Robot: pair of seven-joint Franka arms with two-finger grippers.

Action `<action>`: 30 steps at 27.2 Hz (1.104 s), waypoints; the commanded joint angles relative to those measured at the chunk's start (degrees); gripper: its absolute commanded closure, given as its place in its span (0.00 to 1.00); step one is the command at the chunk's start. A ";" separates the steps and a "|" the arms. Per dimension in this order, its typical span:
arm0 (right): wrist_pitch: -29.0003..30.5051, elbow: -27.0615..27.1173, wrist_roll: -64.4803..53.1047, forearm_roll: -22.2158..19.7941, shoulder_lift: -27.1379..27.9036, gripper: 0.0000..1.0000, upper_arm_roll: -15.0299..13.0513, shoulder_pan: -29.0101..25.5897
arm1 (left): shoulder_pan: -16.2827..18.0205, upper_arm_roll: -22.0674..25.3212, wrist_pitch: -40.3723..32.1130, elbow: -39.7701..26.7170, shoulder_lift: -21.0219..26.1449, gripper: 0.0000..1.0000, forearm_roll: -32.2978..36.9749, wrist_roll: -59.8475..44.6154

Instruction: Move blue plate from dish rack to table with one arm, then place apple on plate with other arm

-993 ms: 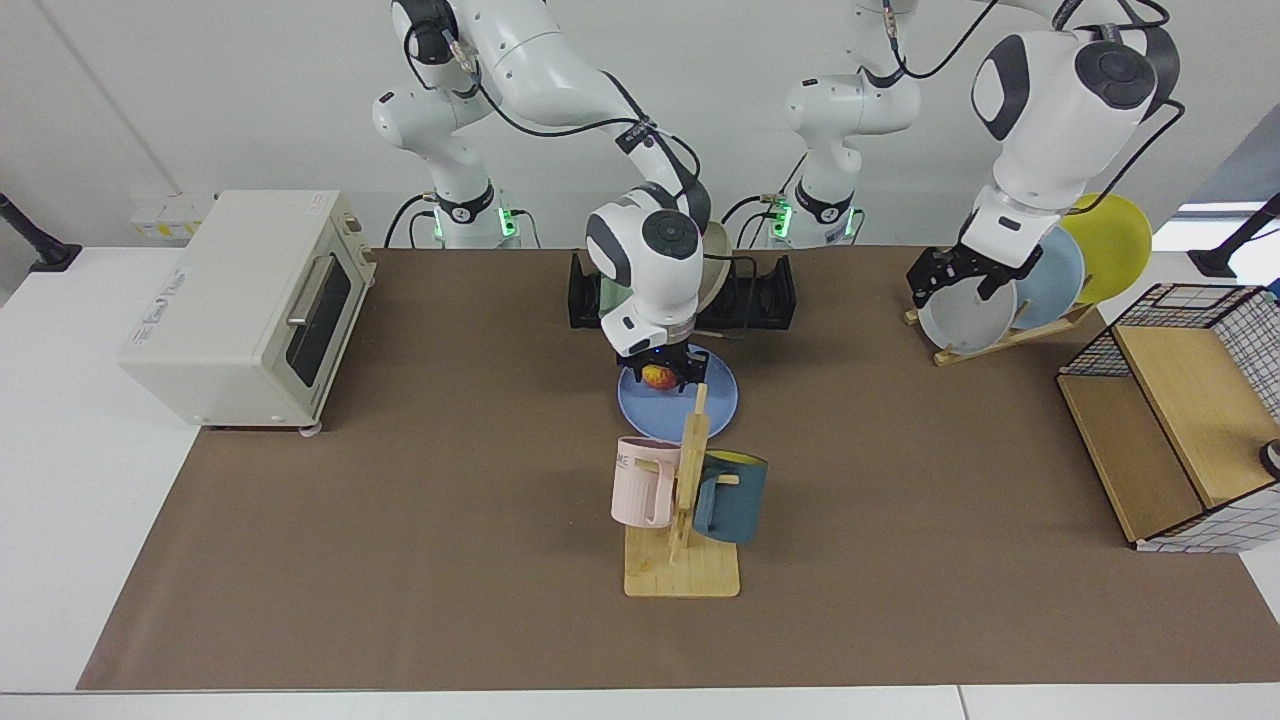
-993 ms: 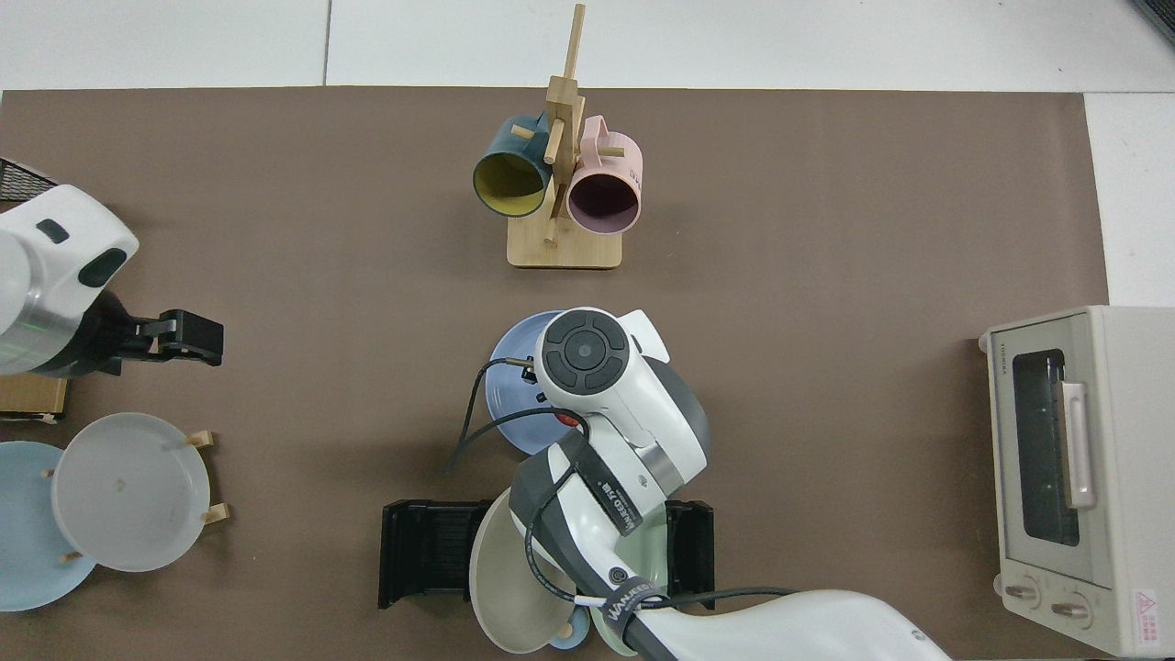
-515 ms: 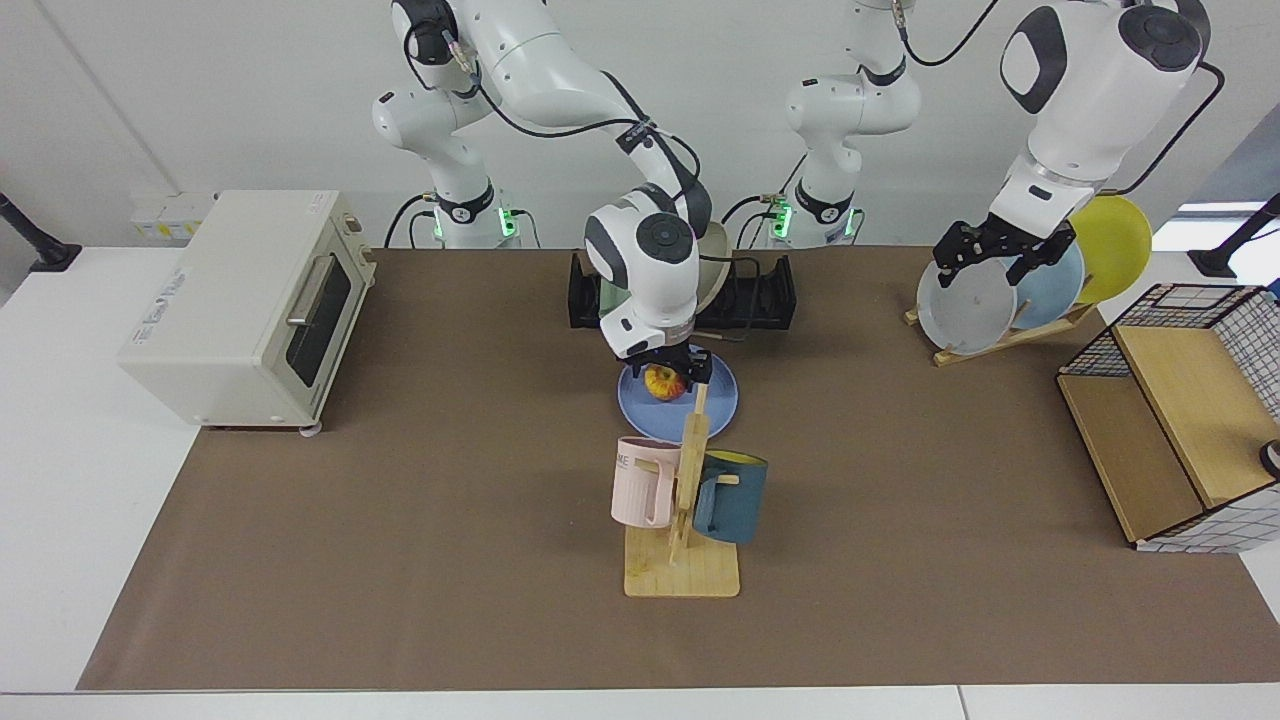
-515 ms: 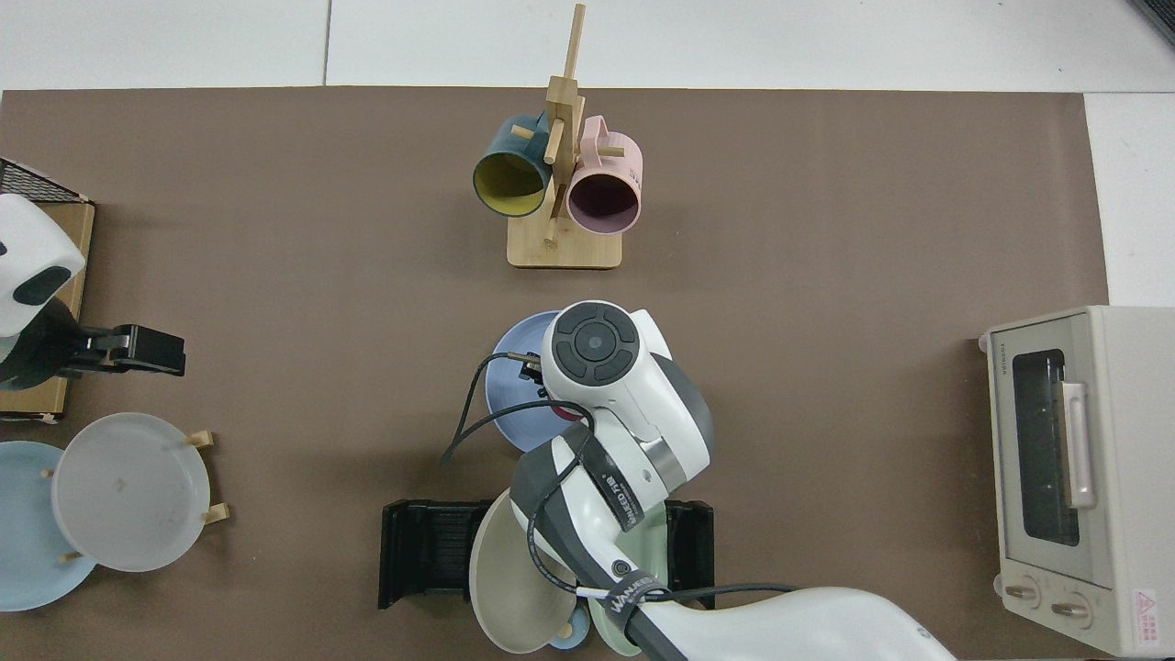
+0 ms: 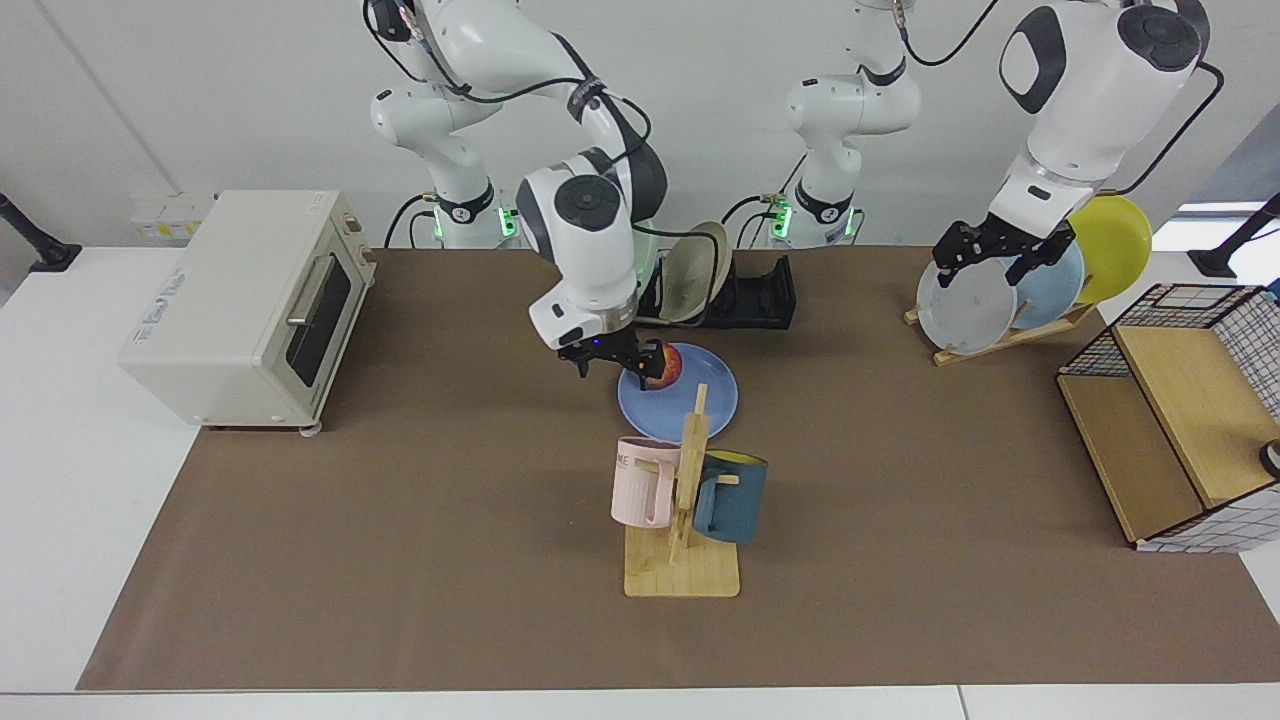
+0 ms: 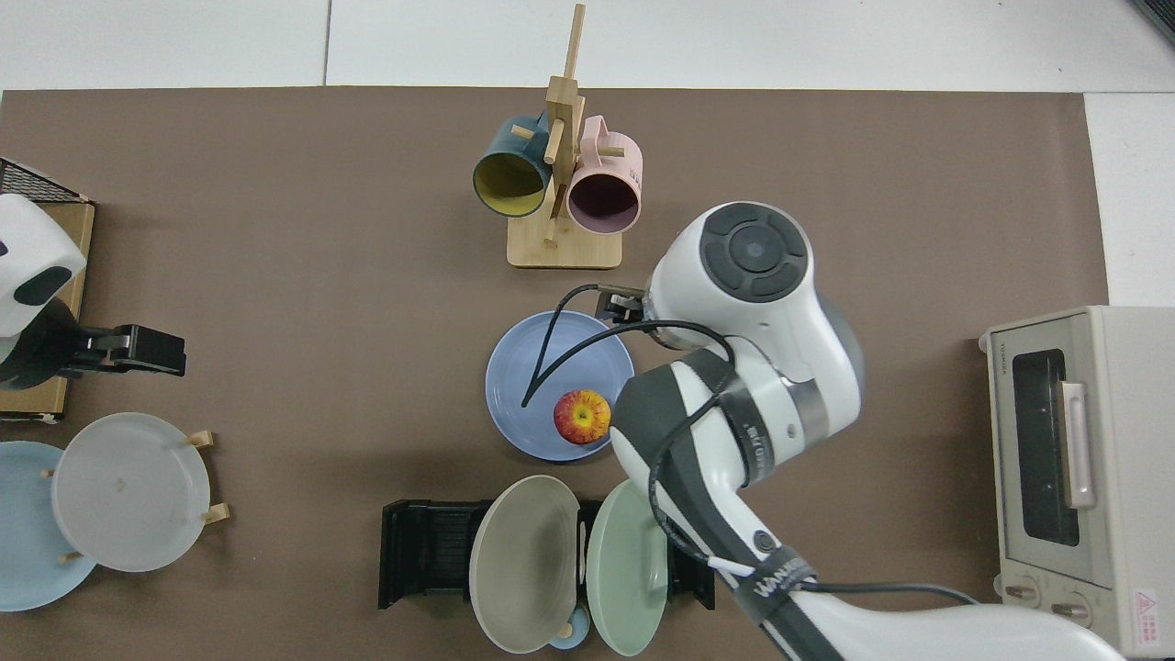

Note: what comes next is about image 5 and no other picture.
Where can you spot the red yellow apple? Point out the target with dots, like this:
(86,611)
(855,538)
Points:
(668,368)

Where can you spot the beige plate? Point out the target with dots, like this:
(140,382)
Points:
(696,272)

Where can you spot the dark blue cup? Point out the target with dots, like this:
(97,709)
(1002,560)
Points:
(735,505)

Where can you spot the wooden cup stand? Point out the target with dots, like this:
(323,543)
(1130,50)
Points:
(690,575)

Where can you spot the wooden plate rack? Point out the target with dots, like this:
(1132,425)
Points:
(1000,340)

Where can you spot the black dish rack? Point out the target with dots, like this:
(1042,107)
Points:
(760,295)

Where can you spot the white wall socket box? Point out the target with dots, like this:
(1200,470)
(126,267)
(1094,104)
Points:
(165,220)

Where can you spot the small dark round object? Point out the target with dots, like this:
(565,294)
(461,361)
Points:
(1272,458)

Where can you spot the pale toaster oven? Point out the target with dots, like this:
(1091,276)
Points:
(200,330)

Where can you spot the brown table cloth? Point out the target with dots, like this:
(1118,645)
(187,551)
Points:
(900,520)

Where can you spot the yellow plate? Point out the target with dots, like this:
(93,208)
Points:
(1115,250)

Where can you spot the pink cup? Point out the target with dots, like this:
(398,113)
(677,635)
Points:
(638,490)

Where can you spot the black mount stand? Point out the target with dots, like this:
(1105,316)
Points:
(1215,262)
(45,252)

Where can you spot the light blue plate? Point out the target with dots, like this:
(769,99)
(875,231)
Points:
(1050,295)

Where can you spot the grey plate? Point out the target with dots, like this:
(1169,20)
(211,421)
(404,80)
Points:
(965,320)

